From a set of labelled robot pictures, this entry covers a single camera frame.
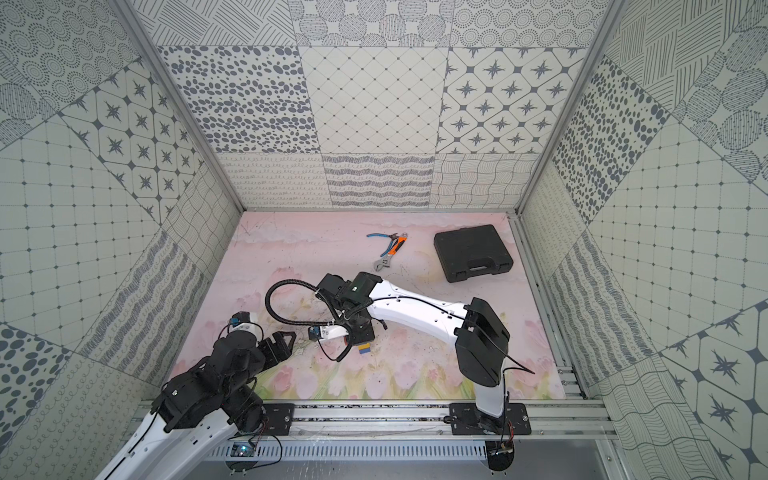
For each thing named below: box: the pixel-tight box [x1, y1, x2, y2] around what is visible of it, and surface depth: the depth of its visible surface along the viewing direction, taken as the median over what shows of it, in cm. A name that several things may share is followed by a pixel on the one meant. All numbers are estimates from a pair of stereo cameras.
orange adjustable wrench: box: [374, 232, 409, 272], surface depth 109 cm
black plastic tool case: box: [434, 224, 514, 283], surface depth 106 cm
